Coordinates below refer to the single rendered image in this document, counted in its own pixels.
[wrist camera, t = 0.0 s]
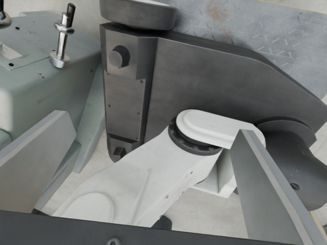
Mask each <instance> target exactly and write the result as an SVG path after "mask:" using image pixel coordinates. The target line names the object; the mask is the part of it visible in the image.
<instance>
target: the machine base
mask: <svg viewBox="0 0 327 245"><path fill-rule="evenodd" d="M49 14H51V13H49V12H48V11H29V12H19V14H18V17H21V16H35V15H49ZM105 127H106V118H105V103H104V88H103V72H102V62H100V63H99V65H98V67H97V70H96V73H95V76H94V79H93V82H92V85H91V89H90V92H89V95H88V98H87V101H86V104H85V108H84V111H83V114H82V117H81V120H80V123H79V126H78V130H77V133H76V138H75V139H74V140H75V141H76V142H78V143H80V144H81V145H82V146H81V149H80V152H79V154H78V157H77V160H76V162H75V165H74V167H73V170H72V171H73V172H75V173H76V174H79V173H80V172H81V171H82V170H83V168H84V167H85V166H86V165H87V163H88V162H89V160H90V158H91V156H92V154H93V152H94V150H95V148H96V146H97V144H98V141H99V139H100V137H101V135H102V133H103V131H104V129H105Z"/></svg>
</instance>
